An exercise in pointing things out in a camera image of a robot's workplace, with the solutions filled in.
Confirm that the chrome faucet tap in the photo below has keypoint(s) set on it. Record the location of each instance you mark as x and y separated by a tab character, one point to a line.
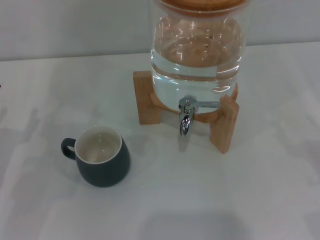
185	122

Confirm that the dark teal ceramic mug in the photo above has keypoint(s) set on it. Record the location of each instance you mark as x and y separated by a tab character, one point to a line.
105	172

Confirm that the wooden dispenser stand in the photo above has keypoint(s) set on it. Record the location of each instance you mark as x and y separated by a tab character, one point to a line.
143	100

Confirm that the glass water dispenser jar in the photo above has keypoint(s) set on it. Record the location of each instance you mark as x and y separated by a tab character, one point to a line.
195	62

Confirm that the wooden jar lid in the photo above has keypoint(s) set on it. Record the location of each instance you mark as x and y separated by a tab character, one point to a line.
200	5

